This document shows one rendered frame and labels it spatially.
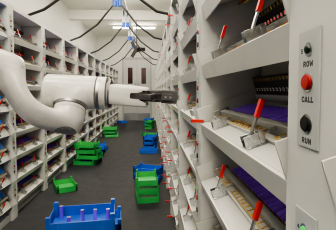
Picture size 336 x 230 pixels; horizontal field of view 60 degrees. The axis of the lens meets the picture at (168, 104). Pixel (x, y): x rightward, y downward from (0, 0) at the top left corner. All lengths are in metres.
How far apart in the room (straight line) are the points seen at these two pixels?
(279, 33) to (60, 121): 0.50
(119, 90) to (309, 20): 0.49
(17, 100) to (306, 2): 0.58
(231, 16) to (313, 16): 0.69
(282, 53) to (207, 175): 0.65
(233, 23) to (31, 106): 0.66
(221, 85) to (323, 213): 0.70
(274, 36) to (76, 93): 0.48
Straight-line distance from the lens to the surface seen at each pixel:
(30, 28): 3.34
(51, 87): 0.76
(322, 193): 0.33
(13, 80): 0.72
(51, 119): 0.70
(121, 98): 0.72
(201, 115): 0.96
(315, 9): 0.34
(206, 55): 0.97
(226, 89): 0.98
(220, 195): 0.85
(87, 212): 1.65
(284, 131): 0.55
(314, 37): 0.33
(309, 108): 0.33
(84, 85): 0.74
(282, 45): 0.42
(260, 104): 0.55
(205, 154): 0.99
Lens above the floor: 1.04
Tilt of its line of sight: 3 degrees down
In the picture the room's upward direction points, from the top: straight up
